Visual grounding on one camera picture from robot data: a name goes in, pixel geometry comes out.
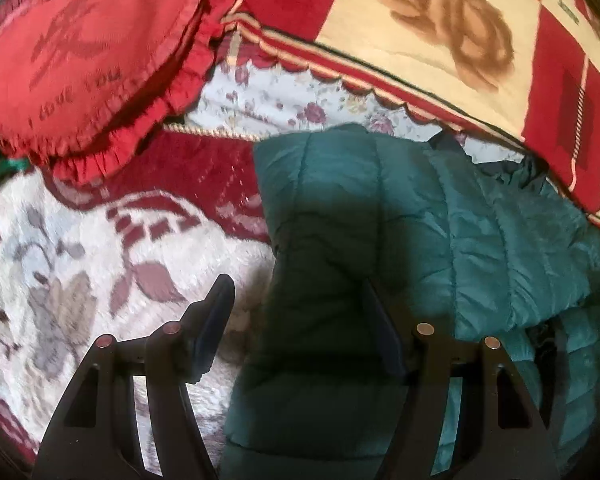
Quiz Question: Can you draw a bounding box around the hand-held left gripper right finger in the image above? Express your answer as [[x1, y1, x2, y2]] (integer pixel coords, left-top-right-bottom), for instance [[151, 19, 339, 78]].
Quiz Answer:
[[364, 279, 562, 480]]

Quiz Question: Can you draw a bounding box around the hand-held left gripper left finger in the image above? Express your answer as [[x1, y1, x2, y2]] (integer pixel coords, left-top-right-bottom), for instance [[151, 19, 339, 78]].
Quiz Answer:
[[32, 274, 236, 480]]

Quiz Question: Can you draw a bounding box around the green puffer jacket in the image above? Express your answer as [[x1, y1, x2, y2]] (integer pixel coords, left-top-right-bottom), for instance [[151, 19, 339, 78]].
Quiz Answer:
[[220, 122, 600, 480]]

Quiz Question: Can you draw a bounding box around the red and white plush blanket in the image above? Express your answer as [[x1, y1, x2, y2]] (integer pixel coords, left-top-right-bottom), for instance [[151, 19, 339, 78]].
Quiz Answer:
[[0, 129, 282, 477]]

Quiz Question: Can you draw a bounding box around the white floral bed sheet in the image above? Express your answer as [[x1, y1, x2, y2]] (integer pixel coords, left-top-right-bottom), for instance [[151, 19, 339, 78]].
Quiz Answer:
[[184, 59, 527, 162]]

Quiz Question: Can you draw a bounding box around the red heart-shaped frilled pillow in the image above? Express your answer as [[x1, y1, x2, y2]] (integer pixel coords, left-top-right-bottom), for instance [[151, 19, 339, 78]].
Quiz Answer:
[[0, 0, 242, 184]]

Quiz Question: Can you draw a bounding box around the checkered rose print blanket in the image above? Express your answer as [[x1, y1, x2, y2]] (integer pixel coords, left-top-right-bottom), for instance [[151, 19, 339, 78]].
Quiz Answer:
[[220, 0, 600, 237]]

